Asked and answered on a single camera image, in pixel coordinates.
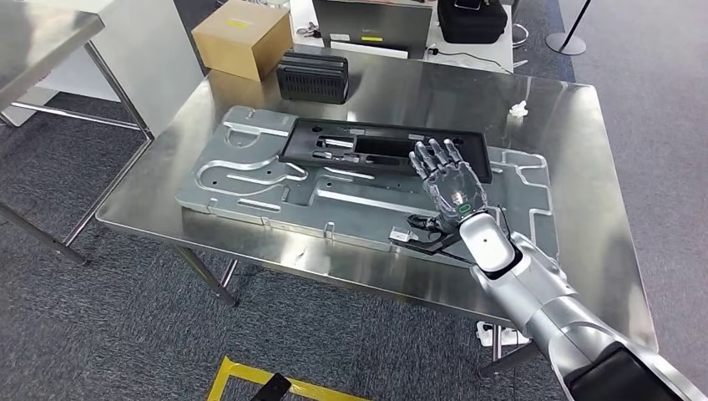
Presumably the black ribbed device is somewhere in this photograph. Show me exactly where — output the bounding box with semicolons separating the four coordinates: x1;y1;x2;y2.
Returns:
276;50;351;105

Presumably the black robot body part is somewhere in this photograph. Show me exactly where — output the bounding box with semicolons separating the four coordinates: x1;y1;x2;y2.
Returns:
249;372;292;401

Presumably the brown cardboard box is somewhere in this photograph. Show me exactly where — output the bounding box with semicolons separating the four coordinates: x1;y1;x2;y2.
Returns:
191;0;294;83

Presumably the white power strip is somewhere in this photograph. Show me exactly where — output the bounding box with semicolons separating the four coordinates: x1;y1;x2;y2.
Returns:
475;321;532;348

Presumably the thin black table cable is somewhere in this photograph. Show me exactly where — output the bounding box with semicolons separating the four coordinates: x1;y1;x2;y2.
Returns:
428;48;513;73

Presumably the black bag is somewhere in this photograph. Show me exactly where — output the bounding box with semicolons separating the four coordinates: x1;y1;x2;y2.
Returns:
437;0;508;44

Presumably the stamped silver metal panel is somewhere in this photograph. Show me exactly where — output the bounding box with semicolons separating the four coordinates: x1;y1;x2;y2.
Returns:
175;104;559;270

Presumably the black plastic plate part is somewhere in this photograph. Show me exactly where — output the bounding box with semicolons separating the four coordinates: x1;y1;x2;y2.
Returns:
278;117;493;184

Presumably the steel side table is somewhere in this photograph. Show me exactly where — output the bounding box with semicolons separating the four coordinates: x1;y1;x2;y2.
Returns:
0;0;154;266

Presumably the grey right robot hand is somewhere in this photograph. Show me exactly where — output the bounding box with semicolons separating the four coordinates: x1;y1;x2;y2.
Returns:
407;138;489;234

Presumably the steel workbench table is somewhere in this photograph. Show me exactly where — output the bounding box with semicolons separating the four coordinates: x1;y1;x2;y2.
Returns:
94;43;660;383

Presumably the white table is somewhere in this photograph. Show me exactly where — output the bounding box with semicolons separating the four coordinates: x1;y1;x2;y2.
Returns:
290;0;515;73

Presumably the grey base stanchion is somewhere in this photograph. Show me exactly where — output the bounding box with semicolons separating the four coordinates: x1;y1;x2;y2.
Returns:
545;0;593;57

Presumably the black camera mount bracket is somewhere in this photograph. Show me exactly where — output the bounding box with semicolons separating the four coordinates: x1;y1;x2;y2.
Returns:
395;232;466;256

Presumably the yellow floor tape square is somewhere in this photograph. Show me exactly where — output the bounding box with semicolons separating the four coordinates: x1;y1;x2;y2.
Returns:
207;357;372;401

